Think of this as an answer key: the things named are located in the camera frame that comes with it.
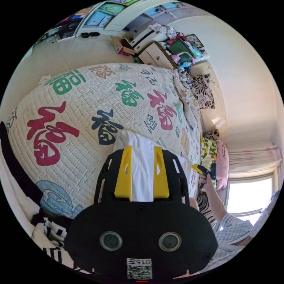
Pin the carton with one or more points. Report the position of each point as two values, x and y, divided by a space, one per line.
121 45

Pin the window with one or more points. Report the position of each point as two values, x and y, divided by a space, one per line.
248 193

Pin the person's right hand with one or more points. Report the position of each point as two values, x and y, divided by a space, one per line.
205 183

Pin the person's right forearm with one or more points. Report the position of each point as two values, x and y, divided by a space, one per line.
216 202

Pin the white wardrobe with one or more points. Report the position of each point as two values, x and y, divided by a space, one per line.
104 16

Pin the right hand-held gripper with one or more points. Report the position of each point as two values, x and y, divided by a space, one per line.
206 172

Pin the cluttered cupboard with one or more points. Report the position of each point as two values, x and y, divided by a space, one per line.
168 47

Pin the bed with printed quilt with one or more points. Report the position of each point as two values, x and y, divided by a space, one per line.
73 115

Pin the zebra striped pillow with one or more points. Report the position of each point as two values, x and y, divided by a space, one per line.
207 208

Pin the curtain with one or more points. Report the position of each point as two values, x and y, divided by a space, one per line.
253 157

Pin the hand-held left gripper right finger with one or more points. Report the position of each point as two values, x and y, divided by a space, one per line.
161 177

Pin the green patterned pillow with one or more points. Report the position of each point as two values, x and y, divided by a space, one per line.
208 153

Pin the pink pillow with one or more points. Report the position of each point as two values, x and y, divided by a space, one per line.
221 163

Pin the person's body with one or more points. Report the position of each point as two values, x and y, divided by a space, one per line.
239 230

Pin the white t-shirt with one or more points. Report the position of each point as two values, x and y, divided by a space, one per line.
143 168

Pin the black and white floral pillow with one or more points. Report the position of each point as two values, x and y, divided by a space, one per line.
203 91

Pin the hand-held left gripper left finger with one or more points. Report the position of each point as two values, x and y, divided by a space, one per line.
122 177

